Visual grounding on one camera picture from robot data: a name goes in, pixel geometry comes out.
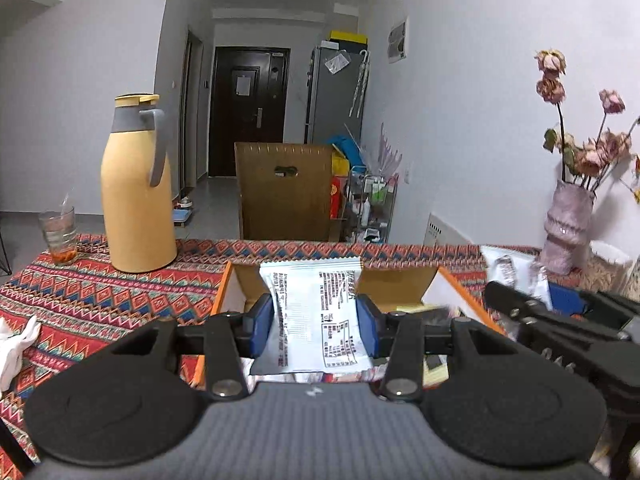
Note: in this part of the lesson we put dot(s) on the blue plastic item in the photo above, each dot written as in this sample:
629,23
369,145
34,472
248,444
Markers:
345,147

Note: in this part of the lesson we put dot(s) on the yellow thermos jug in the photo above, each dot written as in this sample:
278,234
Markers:
132,210

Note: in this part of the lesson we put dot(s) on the grey fridge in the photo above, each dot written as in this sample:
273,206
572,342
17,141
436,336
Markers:
327,105

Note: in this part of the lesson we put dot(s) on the red box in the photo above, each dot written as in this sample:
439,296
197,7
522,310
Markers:
338,197

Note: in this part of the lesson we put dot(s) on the pink ceramic vase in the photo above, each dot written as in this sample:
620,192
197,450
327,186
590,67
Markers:
567,230

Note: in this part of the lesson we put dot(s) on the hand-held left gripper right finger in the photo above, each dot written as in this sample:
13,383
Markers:
369,330

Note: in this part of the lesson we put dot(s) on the orange cardboard box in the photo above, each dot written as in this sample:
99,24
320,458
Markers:
222,290

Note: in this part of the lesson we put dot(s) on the white cloth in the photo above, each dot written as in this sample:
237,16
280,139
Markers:
12,355

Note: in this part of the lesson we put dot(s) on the yellow bag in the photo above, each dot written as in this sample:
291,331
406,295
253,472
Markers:
340,164

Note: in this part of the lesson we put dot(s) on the yellow box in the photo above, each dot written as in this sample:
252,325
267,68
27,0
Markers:
347,36

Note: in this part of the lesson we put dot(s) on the purple wall decoration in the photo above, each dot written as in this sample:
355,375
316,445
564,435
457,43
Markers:
389,152

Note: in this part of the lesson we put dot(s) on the dried pink roses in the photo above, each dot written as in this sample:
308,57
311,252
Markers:
590,152

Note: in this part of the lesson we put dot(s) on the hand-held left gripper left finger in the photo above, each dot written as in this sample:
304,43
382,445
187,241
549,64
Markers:
262,330

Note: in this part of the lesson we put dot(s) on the white appliance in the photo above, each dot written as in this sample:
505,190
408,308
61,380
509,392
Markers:
445,232

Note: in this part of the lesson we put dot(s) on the dark door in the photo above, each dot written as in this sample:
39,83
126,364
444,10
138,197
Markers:
240,135

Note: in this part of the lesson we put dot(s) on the white paper notice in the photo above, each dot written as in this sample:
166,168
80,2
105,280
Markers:
242,86

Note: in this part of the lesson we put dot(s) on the glass cup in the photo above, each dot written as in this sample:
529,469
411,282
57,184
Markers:
59,240

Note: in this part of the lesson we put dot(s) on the metal trolley rack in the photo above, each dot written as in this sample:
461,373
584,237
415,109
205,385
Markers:
372,205

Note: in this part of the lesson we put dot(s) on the white folded umbrella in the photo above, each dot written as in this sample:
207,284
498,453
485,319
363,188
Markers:
360,85

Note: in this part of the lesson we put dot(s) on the white black print snack packet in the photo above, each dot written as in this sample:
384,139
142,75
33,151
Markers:
315,310

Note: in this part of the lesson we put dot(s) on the clear plastic bag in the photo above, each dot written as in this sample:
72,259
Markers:
336,62

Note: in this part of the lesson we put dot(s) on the brown cardboard box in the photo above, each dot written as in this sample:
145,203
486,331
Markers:
265,210

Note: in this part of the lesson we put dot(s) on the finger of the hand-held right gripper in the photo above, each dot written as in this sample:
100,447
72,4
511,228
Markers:
567,299
515,305

